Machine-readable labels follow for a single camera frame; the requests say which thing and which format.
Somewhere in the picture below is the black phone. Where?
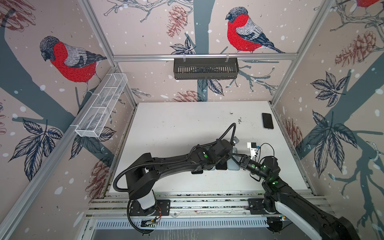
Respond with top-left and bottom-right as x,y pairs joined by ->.
215,162 -> 228,171
262,113 -> 274,130

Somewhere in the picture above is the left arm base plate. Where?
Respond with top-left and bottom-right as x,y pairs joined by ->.
128,200 -> 171,217

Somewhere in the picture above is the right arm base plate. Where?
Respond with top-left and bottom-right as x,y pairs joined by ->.
248,198 -> 276,215

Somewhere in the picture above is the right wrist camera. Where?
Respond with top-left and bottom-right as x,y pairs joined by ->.
247,142 -> 260,161

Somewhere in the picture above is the white wire mesh basket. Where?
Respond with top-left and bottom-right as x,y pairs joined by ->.
75,73 -> 128,138

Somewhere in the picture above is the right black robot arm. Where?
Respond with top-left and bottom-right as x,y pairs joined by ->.
235,154 -> 360,240

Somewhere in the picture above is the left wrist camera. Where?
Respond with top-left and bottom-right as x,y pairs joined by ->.
231,137 -> 240,146

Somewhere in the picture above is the black hanging basket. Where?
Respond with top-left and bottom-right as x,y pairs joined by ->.
174,58 -> 239,80

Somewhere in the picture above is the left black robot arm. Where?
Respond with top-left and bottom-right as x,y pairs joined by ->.
120,140 -> 235,200

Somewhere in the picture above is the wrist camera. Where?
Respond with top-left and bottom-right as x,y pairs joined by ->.
247,142 -> 260,161
231,137 -> 240,146

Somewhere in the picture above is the aluminium mounting rail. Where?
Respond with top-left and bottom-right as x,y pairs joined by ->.
85,194 -> 264,219

